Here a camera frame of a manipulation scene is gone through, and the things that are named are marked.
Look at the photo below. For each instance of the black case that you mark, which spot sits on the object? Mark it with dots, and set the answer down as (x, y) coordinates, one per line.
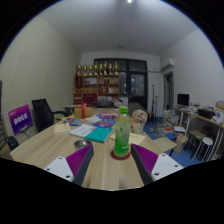
(206, 113)

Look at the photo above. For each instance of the blue purple book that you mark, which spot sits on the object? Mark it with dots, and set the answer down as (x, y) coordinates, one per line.
(104, 123)

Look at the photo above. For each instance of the pink packet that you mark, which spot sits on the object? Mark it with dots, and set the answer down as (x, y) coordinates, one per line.
(108, 115)

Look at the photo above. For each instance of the wooden shelf unit with trophies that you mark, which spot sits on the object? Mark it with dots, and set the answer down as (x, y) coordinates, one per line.
(96, 88)

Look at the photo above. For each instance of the black tripod stand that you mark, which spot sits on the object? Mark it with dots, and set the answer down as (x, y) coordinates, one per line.
(154, 100)

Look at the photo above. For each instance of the long wooden side desk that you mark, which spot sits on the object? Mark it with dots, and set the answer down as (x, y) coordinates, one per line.
(206, 119)

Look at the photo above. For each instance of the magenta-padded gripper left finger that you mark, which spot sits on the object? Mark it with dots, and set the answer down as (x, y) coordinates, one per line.
(58, 166)

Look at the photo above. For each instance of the teal book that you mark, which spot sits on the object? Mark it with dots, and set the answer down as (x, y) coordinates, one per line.
(99, 134)

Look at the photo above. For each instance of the brown paper bag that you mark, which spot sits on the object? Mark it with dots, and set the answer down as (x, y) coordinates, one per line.
(181, 143)

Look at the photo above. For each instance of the pink flowers in white pot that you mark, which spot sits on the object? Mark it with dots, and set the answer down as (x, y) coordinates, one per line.
(139, 116)

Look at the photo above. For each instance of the white round stool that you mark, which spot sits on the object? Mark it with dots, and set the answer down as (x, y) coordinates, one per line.
(206, 140)

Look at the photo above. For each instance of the black office chair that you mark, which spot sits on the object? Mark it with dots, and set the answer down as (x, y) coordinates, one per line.
(41, 113)

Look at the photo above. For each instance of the white air conditioner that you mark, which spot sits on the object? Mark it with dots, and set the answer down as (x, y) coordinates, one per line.
(167, 64)

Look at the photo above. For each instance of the brown wooden stool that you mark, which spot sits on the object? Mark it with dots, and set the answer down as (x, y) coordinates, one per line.
(196, 134)

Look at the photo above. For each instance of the yellow gift box red ribbon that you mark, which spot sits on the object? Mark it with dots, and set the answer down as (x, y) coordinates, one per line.
(83, 112)

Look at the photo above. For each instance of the white booklet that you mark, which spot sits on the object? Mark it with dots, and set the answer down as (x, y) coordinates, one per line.
(82, 130)

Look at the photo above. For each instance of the small wooden side table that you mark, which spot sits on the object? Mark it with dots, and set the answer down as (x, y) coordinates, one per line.
(165, 144)

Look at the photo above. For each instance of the green tea bottle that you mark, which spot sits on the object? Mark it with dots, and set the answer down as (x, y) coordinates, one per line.
(122, 136)

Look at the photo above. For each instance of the blue red magazine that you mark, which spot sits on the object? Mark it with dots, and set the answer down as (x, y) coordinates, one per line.
(72, 121)

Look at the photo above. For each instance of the grey chair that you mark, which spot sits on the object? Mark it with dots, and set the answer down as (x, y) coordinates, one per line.
(135, 107)

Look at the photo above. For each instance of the black computer monitor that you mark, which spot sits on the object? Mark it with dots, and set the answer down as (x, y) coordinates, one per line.
(183, 99)

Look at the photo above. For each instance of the stack of books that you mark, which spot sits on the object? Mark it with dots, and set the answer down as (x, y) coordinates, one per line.
(171, 119)

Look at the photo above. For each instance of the small cream book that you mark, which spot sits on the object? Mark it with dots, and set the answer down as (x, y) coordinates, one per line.
(62, 128)

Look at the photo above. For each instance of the large cream book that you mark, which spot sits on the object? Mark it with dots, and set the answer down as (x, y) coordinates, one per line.
(136, 138)

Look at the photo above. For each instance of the purple sign board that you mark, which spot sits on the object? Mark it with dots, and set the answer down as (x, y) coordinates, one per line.
(20, 119)

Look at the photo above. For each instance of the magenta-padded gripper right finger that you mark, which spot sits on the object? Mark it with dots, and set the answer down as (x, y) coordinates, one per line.
(165, 165)

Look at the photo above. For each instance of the small round white table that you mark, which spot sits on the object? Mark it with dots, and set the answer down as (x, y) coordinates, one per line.
(71, 107)

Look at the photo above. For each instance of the flat round red coaster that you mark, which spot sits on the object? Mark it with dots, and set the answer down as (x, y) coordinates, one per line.
(115, 157)

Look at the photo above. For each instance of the cardboard box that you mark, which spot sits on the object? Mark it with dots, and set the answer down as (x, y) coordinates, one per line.
(220, 105)

